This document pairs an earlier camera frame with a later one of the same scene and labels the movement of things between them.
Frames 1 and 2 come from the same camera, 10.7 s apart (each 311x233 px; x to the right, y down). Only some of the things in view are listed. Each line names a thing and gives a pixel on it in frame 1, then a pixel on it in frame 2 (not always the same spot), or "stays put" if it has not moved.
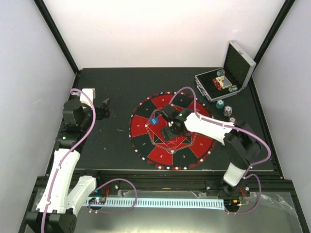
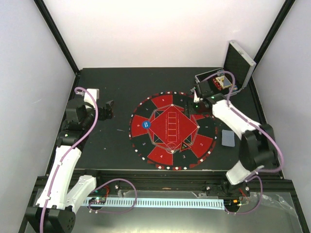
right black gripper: (169, 135) -> (189, 109)
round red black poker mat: (149, 144) stays put
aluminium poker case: (217, 83) stays put
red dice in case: (217, 84) stays put
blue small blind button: (154, 121) -> (146, 124)
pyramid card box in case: (224, 81) stays put
